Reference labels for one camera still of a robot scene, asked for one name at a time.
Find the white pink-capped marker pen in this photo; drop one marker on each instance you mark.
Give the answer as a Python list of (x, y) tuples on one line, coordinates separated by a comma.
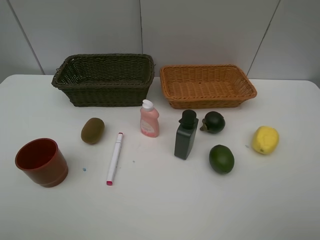
[(114, 160)]

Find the green lime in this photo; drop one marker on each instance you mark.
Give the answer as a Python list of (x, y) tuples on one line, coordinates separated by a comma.
[(221, 159)]

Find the brown kiwi fruit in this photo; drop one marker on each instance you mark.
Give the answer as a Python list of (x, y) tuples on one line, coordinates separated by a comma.
[(92, 131)]

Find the red plastic cup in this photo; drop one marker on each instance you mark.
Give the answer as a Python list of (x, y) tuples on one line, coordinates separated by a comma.
[(42, 161)]

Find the dark brown wicker basket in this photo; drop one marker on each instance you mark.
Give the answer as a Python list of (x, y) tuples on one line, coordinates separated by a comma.
[(105, 80)]

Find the yellow lemon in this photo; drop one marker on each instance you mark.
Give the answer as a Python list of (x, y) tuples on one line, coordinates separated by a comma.
[(265, 140)]

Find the dark green square bottle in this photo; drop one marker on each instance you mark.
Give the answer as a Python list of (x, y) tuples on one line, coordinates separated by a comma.
[(185, 134)]

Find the dark round mangosteen fruit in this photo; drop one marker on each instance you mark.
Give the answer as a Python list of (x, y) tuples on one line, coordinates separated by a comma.
[(213, 123)]

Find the pink lotion bottle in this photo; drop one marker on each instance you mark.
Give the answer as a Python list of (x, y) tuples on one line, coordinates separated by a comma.
[(149, 124)]

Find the orange wicker basket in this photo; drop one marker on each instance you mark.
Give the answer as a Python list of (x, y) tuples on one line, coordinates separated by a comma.
[(205, 86)]

